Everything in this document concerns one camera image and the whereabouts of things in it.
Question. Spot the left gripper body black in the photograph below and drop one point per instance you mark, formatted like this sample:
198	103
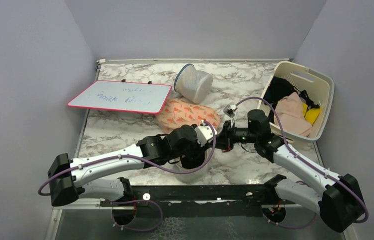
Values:
191	152

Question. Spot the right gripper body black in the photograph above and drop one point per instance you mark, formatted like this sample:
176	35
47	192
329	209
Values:
233	135

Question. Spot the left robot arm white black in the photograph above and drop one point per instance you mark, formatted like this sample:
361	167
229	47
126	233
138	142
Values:
72	178

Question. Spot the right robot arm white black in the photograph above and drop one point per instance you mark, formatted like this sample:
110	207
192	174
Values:
337	199

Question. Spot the orange tulip print laundry bag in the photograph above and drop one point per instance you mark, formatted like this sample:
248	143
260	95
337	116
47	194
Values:
177	112

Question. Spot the white cylindrical mesh laundry bag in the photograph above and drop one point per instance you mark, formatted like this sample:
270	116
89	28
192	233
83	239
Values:
193	84

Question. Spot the cream plastic laundry basket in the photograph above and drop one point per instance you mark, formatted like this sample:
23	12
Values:
319	87

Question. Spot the pink garment in basket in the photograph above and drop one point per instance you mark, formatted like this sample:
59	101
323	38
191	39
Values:
290	112

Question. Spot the black garment in basket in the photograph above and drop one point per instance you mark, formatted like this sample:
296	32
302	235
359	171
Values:
280	88

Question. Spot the pink framed whiteboard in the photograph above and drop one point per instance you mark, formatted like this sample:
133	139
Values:
123	96

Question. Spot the yellow garment in basket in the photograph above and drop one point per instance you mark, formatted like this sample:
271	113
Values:
311	114

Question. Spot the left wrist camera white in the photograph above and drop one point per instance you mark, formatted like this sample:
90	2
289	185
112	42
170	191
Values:
205	134

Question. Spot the black mounting rail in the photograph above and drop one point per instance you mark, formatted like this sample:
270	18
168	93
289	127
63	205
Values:
189	201

